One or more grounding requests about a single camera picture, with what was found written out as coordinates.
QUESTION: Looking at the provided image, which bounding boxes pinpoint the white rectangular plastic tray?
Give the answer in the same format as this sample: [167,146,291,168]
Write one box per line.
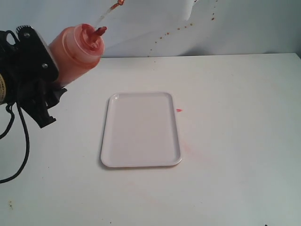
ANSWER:
[100,92,182,168]

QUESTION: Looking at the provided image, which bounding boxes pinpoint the red sauce squeeze bottle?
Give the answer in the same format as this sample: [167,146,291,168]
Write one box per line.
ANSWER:
[48,0,126,87]

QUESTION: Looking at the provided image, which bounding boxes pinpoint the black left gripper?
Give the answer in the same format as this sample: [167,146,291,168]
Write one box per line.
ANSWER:
[0,25,67,128]

